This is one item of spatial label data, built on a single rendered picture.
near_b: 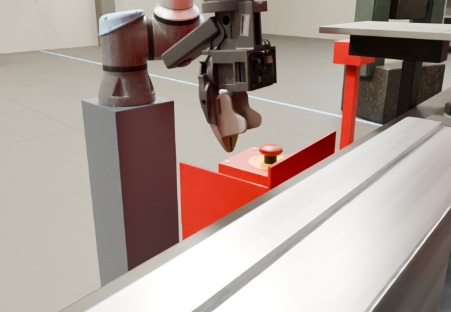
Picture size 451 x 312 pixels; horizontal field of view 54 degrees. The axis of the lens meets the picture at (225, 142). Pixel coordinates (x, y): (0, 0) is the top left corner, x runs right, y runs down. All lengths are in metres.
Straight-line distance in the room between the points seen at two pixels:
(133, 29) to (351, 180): 0.99
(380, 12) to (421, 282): 3.75
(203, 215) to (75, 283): 1.24
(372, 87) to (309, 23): 7.68
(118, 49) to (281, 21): 11.00
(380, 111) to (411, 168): 3.69
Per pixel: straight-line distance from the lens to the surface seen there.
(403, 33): 0.68
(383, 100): 3.90
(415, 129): 0.30
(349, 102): 2.63
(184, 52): 0.65
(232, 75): 0.60
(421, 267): 0.17
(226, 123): 0.63
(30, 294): 1.87
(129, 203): 1.22
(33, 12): 9.40
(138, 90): 1.17
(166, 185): 1.27
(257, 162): 0.75
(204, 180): 0.65
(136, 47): 1.16
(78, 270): 1.94
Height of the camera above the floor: 1.05
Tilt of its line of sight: 19 degrees down
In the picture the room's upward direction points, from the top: straight up
